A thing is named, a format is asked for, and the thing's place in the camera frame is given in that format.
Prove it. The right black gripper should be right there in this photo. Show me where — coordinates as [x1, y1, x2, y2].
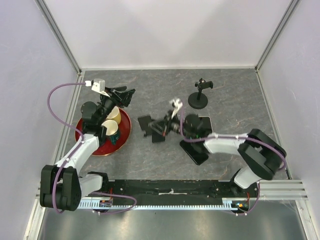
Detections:
[148, 109, 195, 140]

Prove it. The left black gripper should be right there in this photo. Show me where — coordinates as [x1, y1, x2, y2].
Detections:
[97, 86, 136, 125]

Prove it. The black folding phone stand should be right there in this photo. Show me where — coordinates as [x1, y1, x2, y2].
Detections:
[138, 115, 164, 143]

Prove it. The pink-case smartphone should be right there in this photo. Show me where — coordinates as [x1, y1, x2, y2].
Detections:
[199, 116, 213, 133]

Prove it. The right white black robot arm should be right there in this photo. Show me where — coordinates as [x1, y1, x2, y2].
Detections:
[138, 111, 287, 197]

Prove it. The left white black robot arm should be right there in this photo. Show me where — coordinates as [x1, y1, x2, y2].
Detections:
[39, 86, 136, 214]

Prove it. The black round-base phone holder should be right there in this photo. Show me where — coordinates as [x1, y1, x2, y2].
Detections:
[188, 78, 214, 110]

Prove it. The yellow cup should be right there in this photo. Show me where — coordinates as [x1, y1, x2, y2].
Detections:
[106, 106, 122, 125]

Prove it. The red round tray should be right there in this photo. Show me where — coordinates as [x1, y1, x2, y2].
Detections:
[75, 108, 131, 157]

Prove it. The cream paper cup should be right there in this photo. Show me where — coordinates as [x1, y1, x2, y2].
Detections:
[102, 119, 119, 136]

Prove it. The black smartphone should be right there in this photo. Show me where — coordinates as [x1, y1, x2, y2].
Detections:
[179, 140, 209, 166]

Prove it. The green mug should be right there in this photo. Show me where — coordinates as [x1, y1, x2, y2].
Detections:
[107, 131, 121, 146]

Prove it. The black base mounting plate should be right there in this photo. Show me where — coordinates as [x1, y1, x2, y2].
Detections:
[81, 179, 258, 200]

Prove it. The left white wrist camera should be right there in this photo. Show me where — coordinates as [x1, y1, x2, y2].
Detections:
[84, 78, 106, 94]

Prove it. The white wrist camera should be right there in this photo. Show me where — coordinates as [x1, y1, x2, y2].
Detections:
[169, 98, 183, 116]
[84, 78, 106, 94]

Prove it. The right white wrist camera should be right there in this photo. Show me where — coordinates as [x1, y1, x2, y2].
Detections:
[169, 98, 183, 116]

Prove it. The slotted cable duct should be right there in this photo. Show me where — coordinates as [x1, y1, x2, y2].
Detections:
[77, 198, 249, 211]

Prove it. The left aluminium frame post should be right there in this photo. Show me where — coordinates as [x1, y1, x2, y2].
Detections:
[35, 0, 82, 75]

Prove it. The aluminium frame post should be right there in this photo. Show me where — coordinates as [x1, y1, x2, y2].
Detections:
[254, 0, 300, 73]
[35, 0, 82, 75]

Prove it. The front aluminium rail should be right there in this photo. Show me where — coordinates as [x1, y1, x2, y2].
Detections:
[34, 178, 308, 200]

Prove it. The right aluminium frame post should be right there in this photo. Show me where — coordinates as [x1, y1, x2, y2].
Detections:
[254, 0, 300, 73]

